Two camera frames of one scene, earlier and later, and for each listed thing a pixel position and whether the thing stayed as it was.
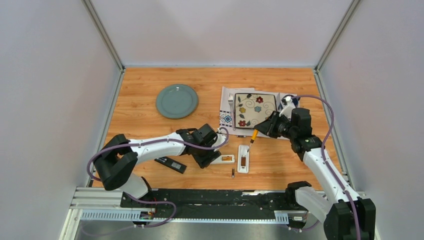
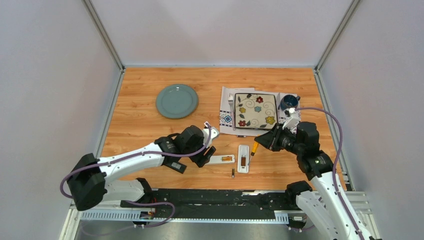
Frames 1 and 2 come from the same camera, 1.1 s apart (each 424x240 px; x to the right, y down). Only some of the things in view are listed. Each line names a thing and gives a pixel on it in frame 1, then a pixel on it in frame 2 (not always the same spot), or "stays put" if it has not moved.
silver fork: x=230 y=99 stays put
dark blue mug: x=294 y=99 stays put
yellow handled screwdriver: x=254 y=133 → x=255 y=146
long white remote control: x=219 y=160 stays put
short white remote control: x=243 y=163 stays put
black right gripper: x=267 y=126 → x=269 y=139
